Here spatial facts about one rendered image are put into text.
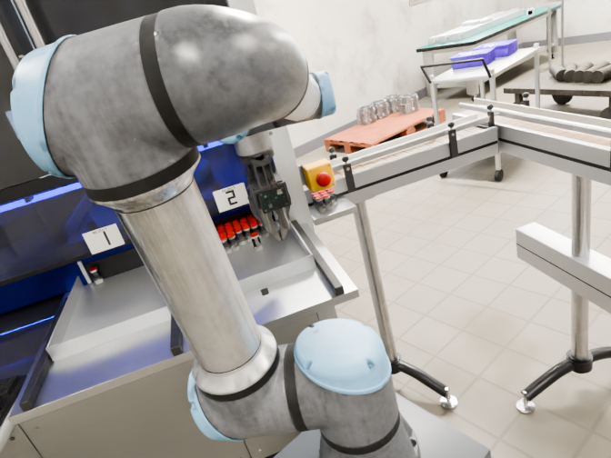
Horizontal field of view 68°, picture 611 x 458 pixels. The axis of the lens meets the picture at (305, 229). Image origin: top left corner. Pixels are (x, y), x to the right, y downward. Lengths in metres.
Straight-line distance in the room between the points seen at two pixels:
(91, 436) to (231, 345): 1.10
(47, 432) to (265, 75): 1.38
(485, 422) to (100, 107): 1.65
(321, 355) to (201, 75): 0.37
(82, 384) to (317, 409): 0.54
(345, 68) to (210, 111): 5.30
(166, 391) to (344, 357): 0.99
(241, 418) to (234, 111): 0.39
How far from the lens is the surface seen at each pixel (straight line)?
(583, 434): 1.84
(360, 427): 0.63
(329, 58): 5.52
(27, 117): 0.44
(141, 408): 1.56
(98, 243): 1.28
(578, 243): 1.60
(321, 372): 0.58
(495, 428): 1.82
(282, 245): 1.20
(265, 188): 0.92
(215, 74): 0.38
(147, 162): 0.43
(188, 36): 0.39
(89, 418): 1.58
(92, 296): 1.34
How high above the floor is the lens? 1.40
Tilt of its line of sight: 24 degrees down
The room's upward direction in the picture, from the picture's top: 15 degrees counter-clockwise
